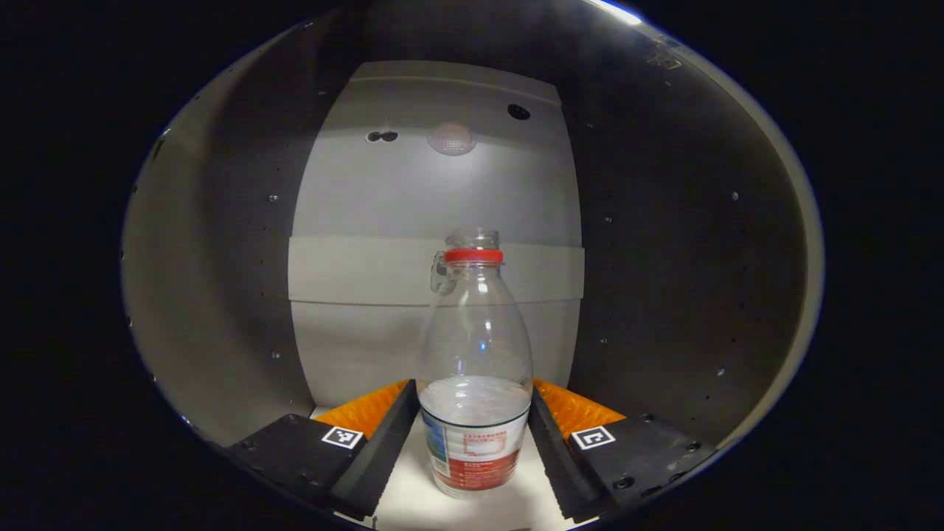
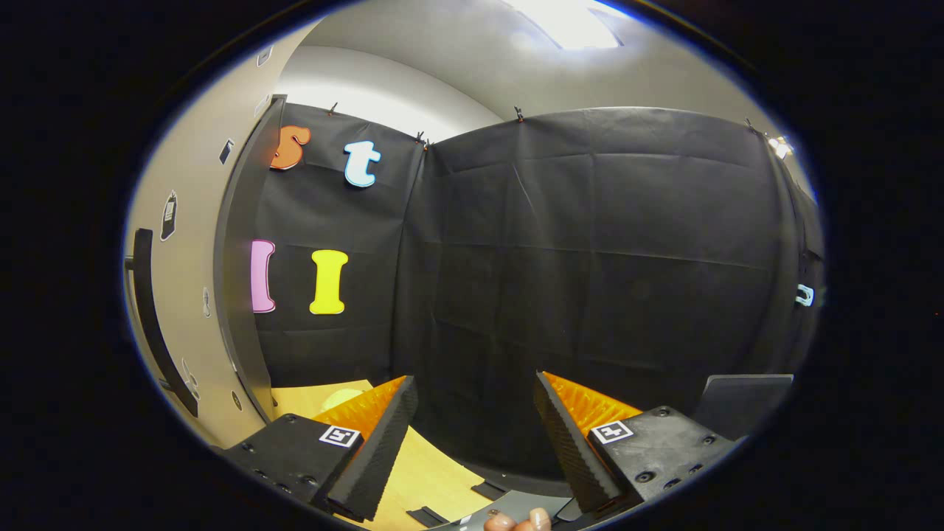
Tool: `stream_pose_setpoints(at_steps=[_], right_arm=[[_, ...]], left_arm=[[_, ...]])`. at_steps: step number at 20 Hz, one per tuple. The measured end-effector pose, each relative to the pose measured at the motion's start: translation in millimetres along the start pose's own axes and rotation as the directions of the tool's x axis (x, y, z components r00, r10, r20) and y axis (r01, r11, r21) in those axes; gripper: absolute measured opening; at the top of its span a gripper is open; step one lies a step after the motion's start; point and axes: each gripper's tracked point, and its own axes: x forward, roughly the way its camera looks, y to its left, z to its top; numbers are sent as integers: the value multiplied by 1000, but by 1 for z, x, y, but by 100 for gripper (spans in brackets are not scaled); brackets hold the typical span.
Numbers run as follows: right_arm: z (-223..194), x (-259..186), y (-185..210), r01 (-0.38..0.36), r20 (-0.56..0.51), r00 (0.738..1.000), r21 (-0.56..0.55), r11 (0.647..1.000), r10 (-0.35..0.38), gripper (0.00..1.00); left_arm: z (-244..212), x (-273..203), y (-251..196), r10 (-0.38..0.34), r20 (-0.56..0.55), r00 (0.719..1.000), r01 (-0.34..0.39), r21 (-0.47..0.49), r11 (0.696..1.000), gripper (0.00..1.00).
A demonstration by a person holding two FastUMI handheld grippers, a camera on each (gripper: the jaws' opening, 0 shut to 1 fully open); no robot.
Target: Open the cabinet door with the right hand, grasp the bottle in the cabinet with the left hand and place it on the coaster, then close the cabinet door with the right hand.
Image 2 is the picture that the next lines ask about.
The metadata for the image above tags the grey panel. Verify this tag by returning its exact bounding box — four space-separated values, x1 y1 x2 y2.
693 374 794 443

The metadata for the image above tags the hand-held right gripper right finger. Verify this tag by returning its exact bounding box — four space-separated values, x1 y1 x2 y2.
532 371 738 517

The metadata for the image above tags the large ceiling light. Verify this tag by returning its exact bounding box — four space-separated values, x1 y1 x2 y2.
509 0 624 51

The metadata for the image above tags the black backdrop cloth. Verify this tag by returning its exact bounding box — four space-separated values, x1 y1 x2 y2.
254 103 825 499

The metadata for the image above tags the black door handle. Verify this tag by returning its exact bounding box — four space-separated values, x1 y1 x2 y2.
131 229 200 419

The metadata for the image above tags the grey sheet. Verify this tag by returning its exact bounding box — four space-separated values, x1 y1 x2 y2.
431 487 591 531

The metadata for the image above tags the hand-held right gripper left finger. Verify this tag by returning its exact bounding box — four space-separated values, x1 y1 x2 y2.
221 375 419 523

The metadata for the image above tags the dark grey cabinet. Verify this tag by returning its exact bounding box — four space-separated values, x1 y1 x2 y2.
212 94 290 425

